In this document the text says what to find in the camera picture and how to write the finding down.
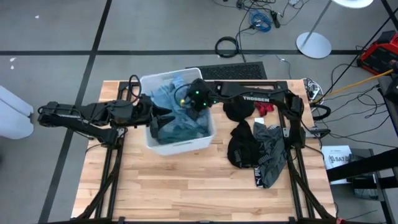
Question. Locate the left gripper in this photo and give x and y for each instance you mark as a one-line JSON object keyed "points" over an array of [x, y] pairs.
{"points": [[142, 110]]}

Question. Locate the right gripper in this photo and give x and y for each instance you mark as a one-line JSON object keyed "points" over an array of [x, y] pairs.
{"points": [[199, 96]]}

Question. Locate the light blue patterned garment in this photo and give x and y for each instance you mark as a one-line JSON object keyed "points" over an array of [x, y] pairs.
{"points": [[164, 93]]}

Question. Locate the white perforated plastic basket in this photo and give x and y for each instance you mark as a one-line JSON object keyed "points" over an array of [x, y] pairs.
{"points": [[180, 150]]}

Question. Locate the red garment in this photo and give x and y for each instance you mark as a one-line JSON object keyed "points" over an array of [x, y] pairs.
{"points": [[264, 108]]}

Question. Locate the grey printed garment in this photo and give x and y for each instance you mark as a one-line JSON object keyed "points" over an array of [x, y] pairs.
{"points": [[272, 149]]}

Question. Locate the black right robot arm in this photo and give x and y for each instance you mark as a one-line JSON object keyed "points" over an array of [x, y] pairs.
{"points": [[264, 97]]}

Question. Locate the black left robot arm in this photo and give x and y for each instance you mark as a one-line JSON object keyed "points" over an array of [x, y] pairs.
{"points": [[81, 116]]}

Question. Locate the small black garment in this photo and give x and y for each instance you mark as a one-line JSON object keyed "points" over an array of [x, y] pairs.
{"points": [[237, 109]]}

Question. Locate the black power adapter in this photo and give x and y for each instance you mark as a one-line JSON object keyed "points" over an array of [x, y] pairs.
{"points": [[275, 17]]}

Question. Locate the white power strip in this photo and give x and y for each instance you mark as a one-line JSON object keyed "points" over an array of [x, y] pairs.
{"points": [[312, 90]]}

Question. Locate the white furniture piece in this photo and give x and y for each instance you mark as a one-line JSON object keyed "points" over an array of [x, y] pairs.
{"points": [[14, 115]]}

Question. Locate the white printed paper sheet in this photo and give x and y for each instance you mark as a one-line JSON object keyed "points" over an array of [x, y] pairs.
{"points": [[337, 158]]}

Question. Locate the black metal stand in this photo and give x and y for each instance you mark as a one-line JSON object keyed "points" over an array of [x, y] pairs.
{"points": [[357, 168]]}

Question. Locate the red machine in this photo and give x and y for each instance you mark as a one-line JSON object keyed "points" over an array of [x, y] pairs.
{"points": [[377, 53]]}

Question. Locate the black metal table frame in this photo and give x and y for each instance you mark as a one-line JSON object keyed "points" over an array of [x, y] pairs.
{"points": [[293, 186]]}

